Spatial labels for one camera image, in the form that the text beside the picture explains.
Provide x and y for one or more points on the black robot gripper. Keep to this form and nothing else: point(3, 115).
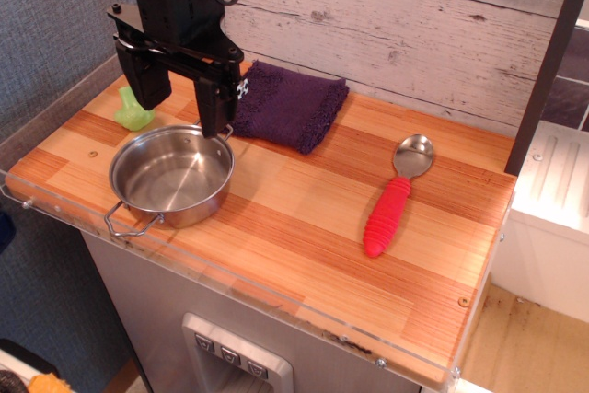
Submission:
point(179, 28)

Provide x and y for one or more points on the green toy vegetable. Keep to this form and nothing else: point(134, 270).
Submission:
point(131, 115)

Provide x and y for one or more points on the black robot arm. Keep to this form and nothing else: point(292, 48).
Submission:
point(155, 38)

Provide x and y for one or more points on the purple folded cloth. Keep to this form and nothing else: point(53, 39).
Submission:
point(288, 108)

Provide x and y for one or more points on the stainless steel pot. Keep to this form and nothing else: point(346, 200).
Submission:
point(171, 177)

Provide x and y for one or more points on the clear acrylic edge guard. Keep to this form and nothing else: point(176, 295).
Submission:
point(430, 376)

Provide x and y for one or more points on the grey toy fridge cabinet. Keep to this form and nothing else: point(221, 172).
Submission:
point(151, 299)

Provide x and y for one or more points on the silver dispenser button panel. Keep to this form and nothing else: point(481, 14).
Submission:
point(225, 362)

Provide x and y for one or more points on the orange object bottom left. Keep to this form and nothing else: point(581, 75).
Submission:
point(48, 383)

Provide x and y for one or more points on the white toy sink unit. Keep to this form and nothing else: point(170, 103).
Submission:
point(543, 254)

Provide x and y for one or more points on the red handled metal spoon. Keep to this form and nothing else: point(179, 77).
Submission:
point(413, 157)

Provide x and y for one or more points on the dark right support post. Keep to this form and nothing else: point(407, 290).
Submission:
point(560, 38)

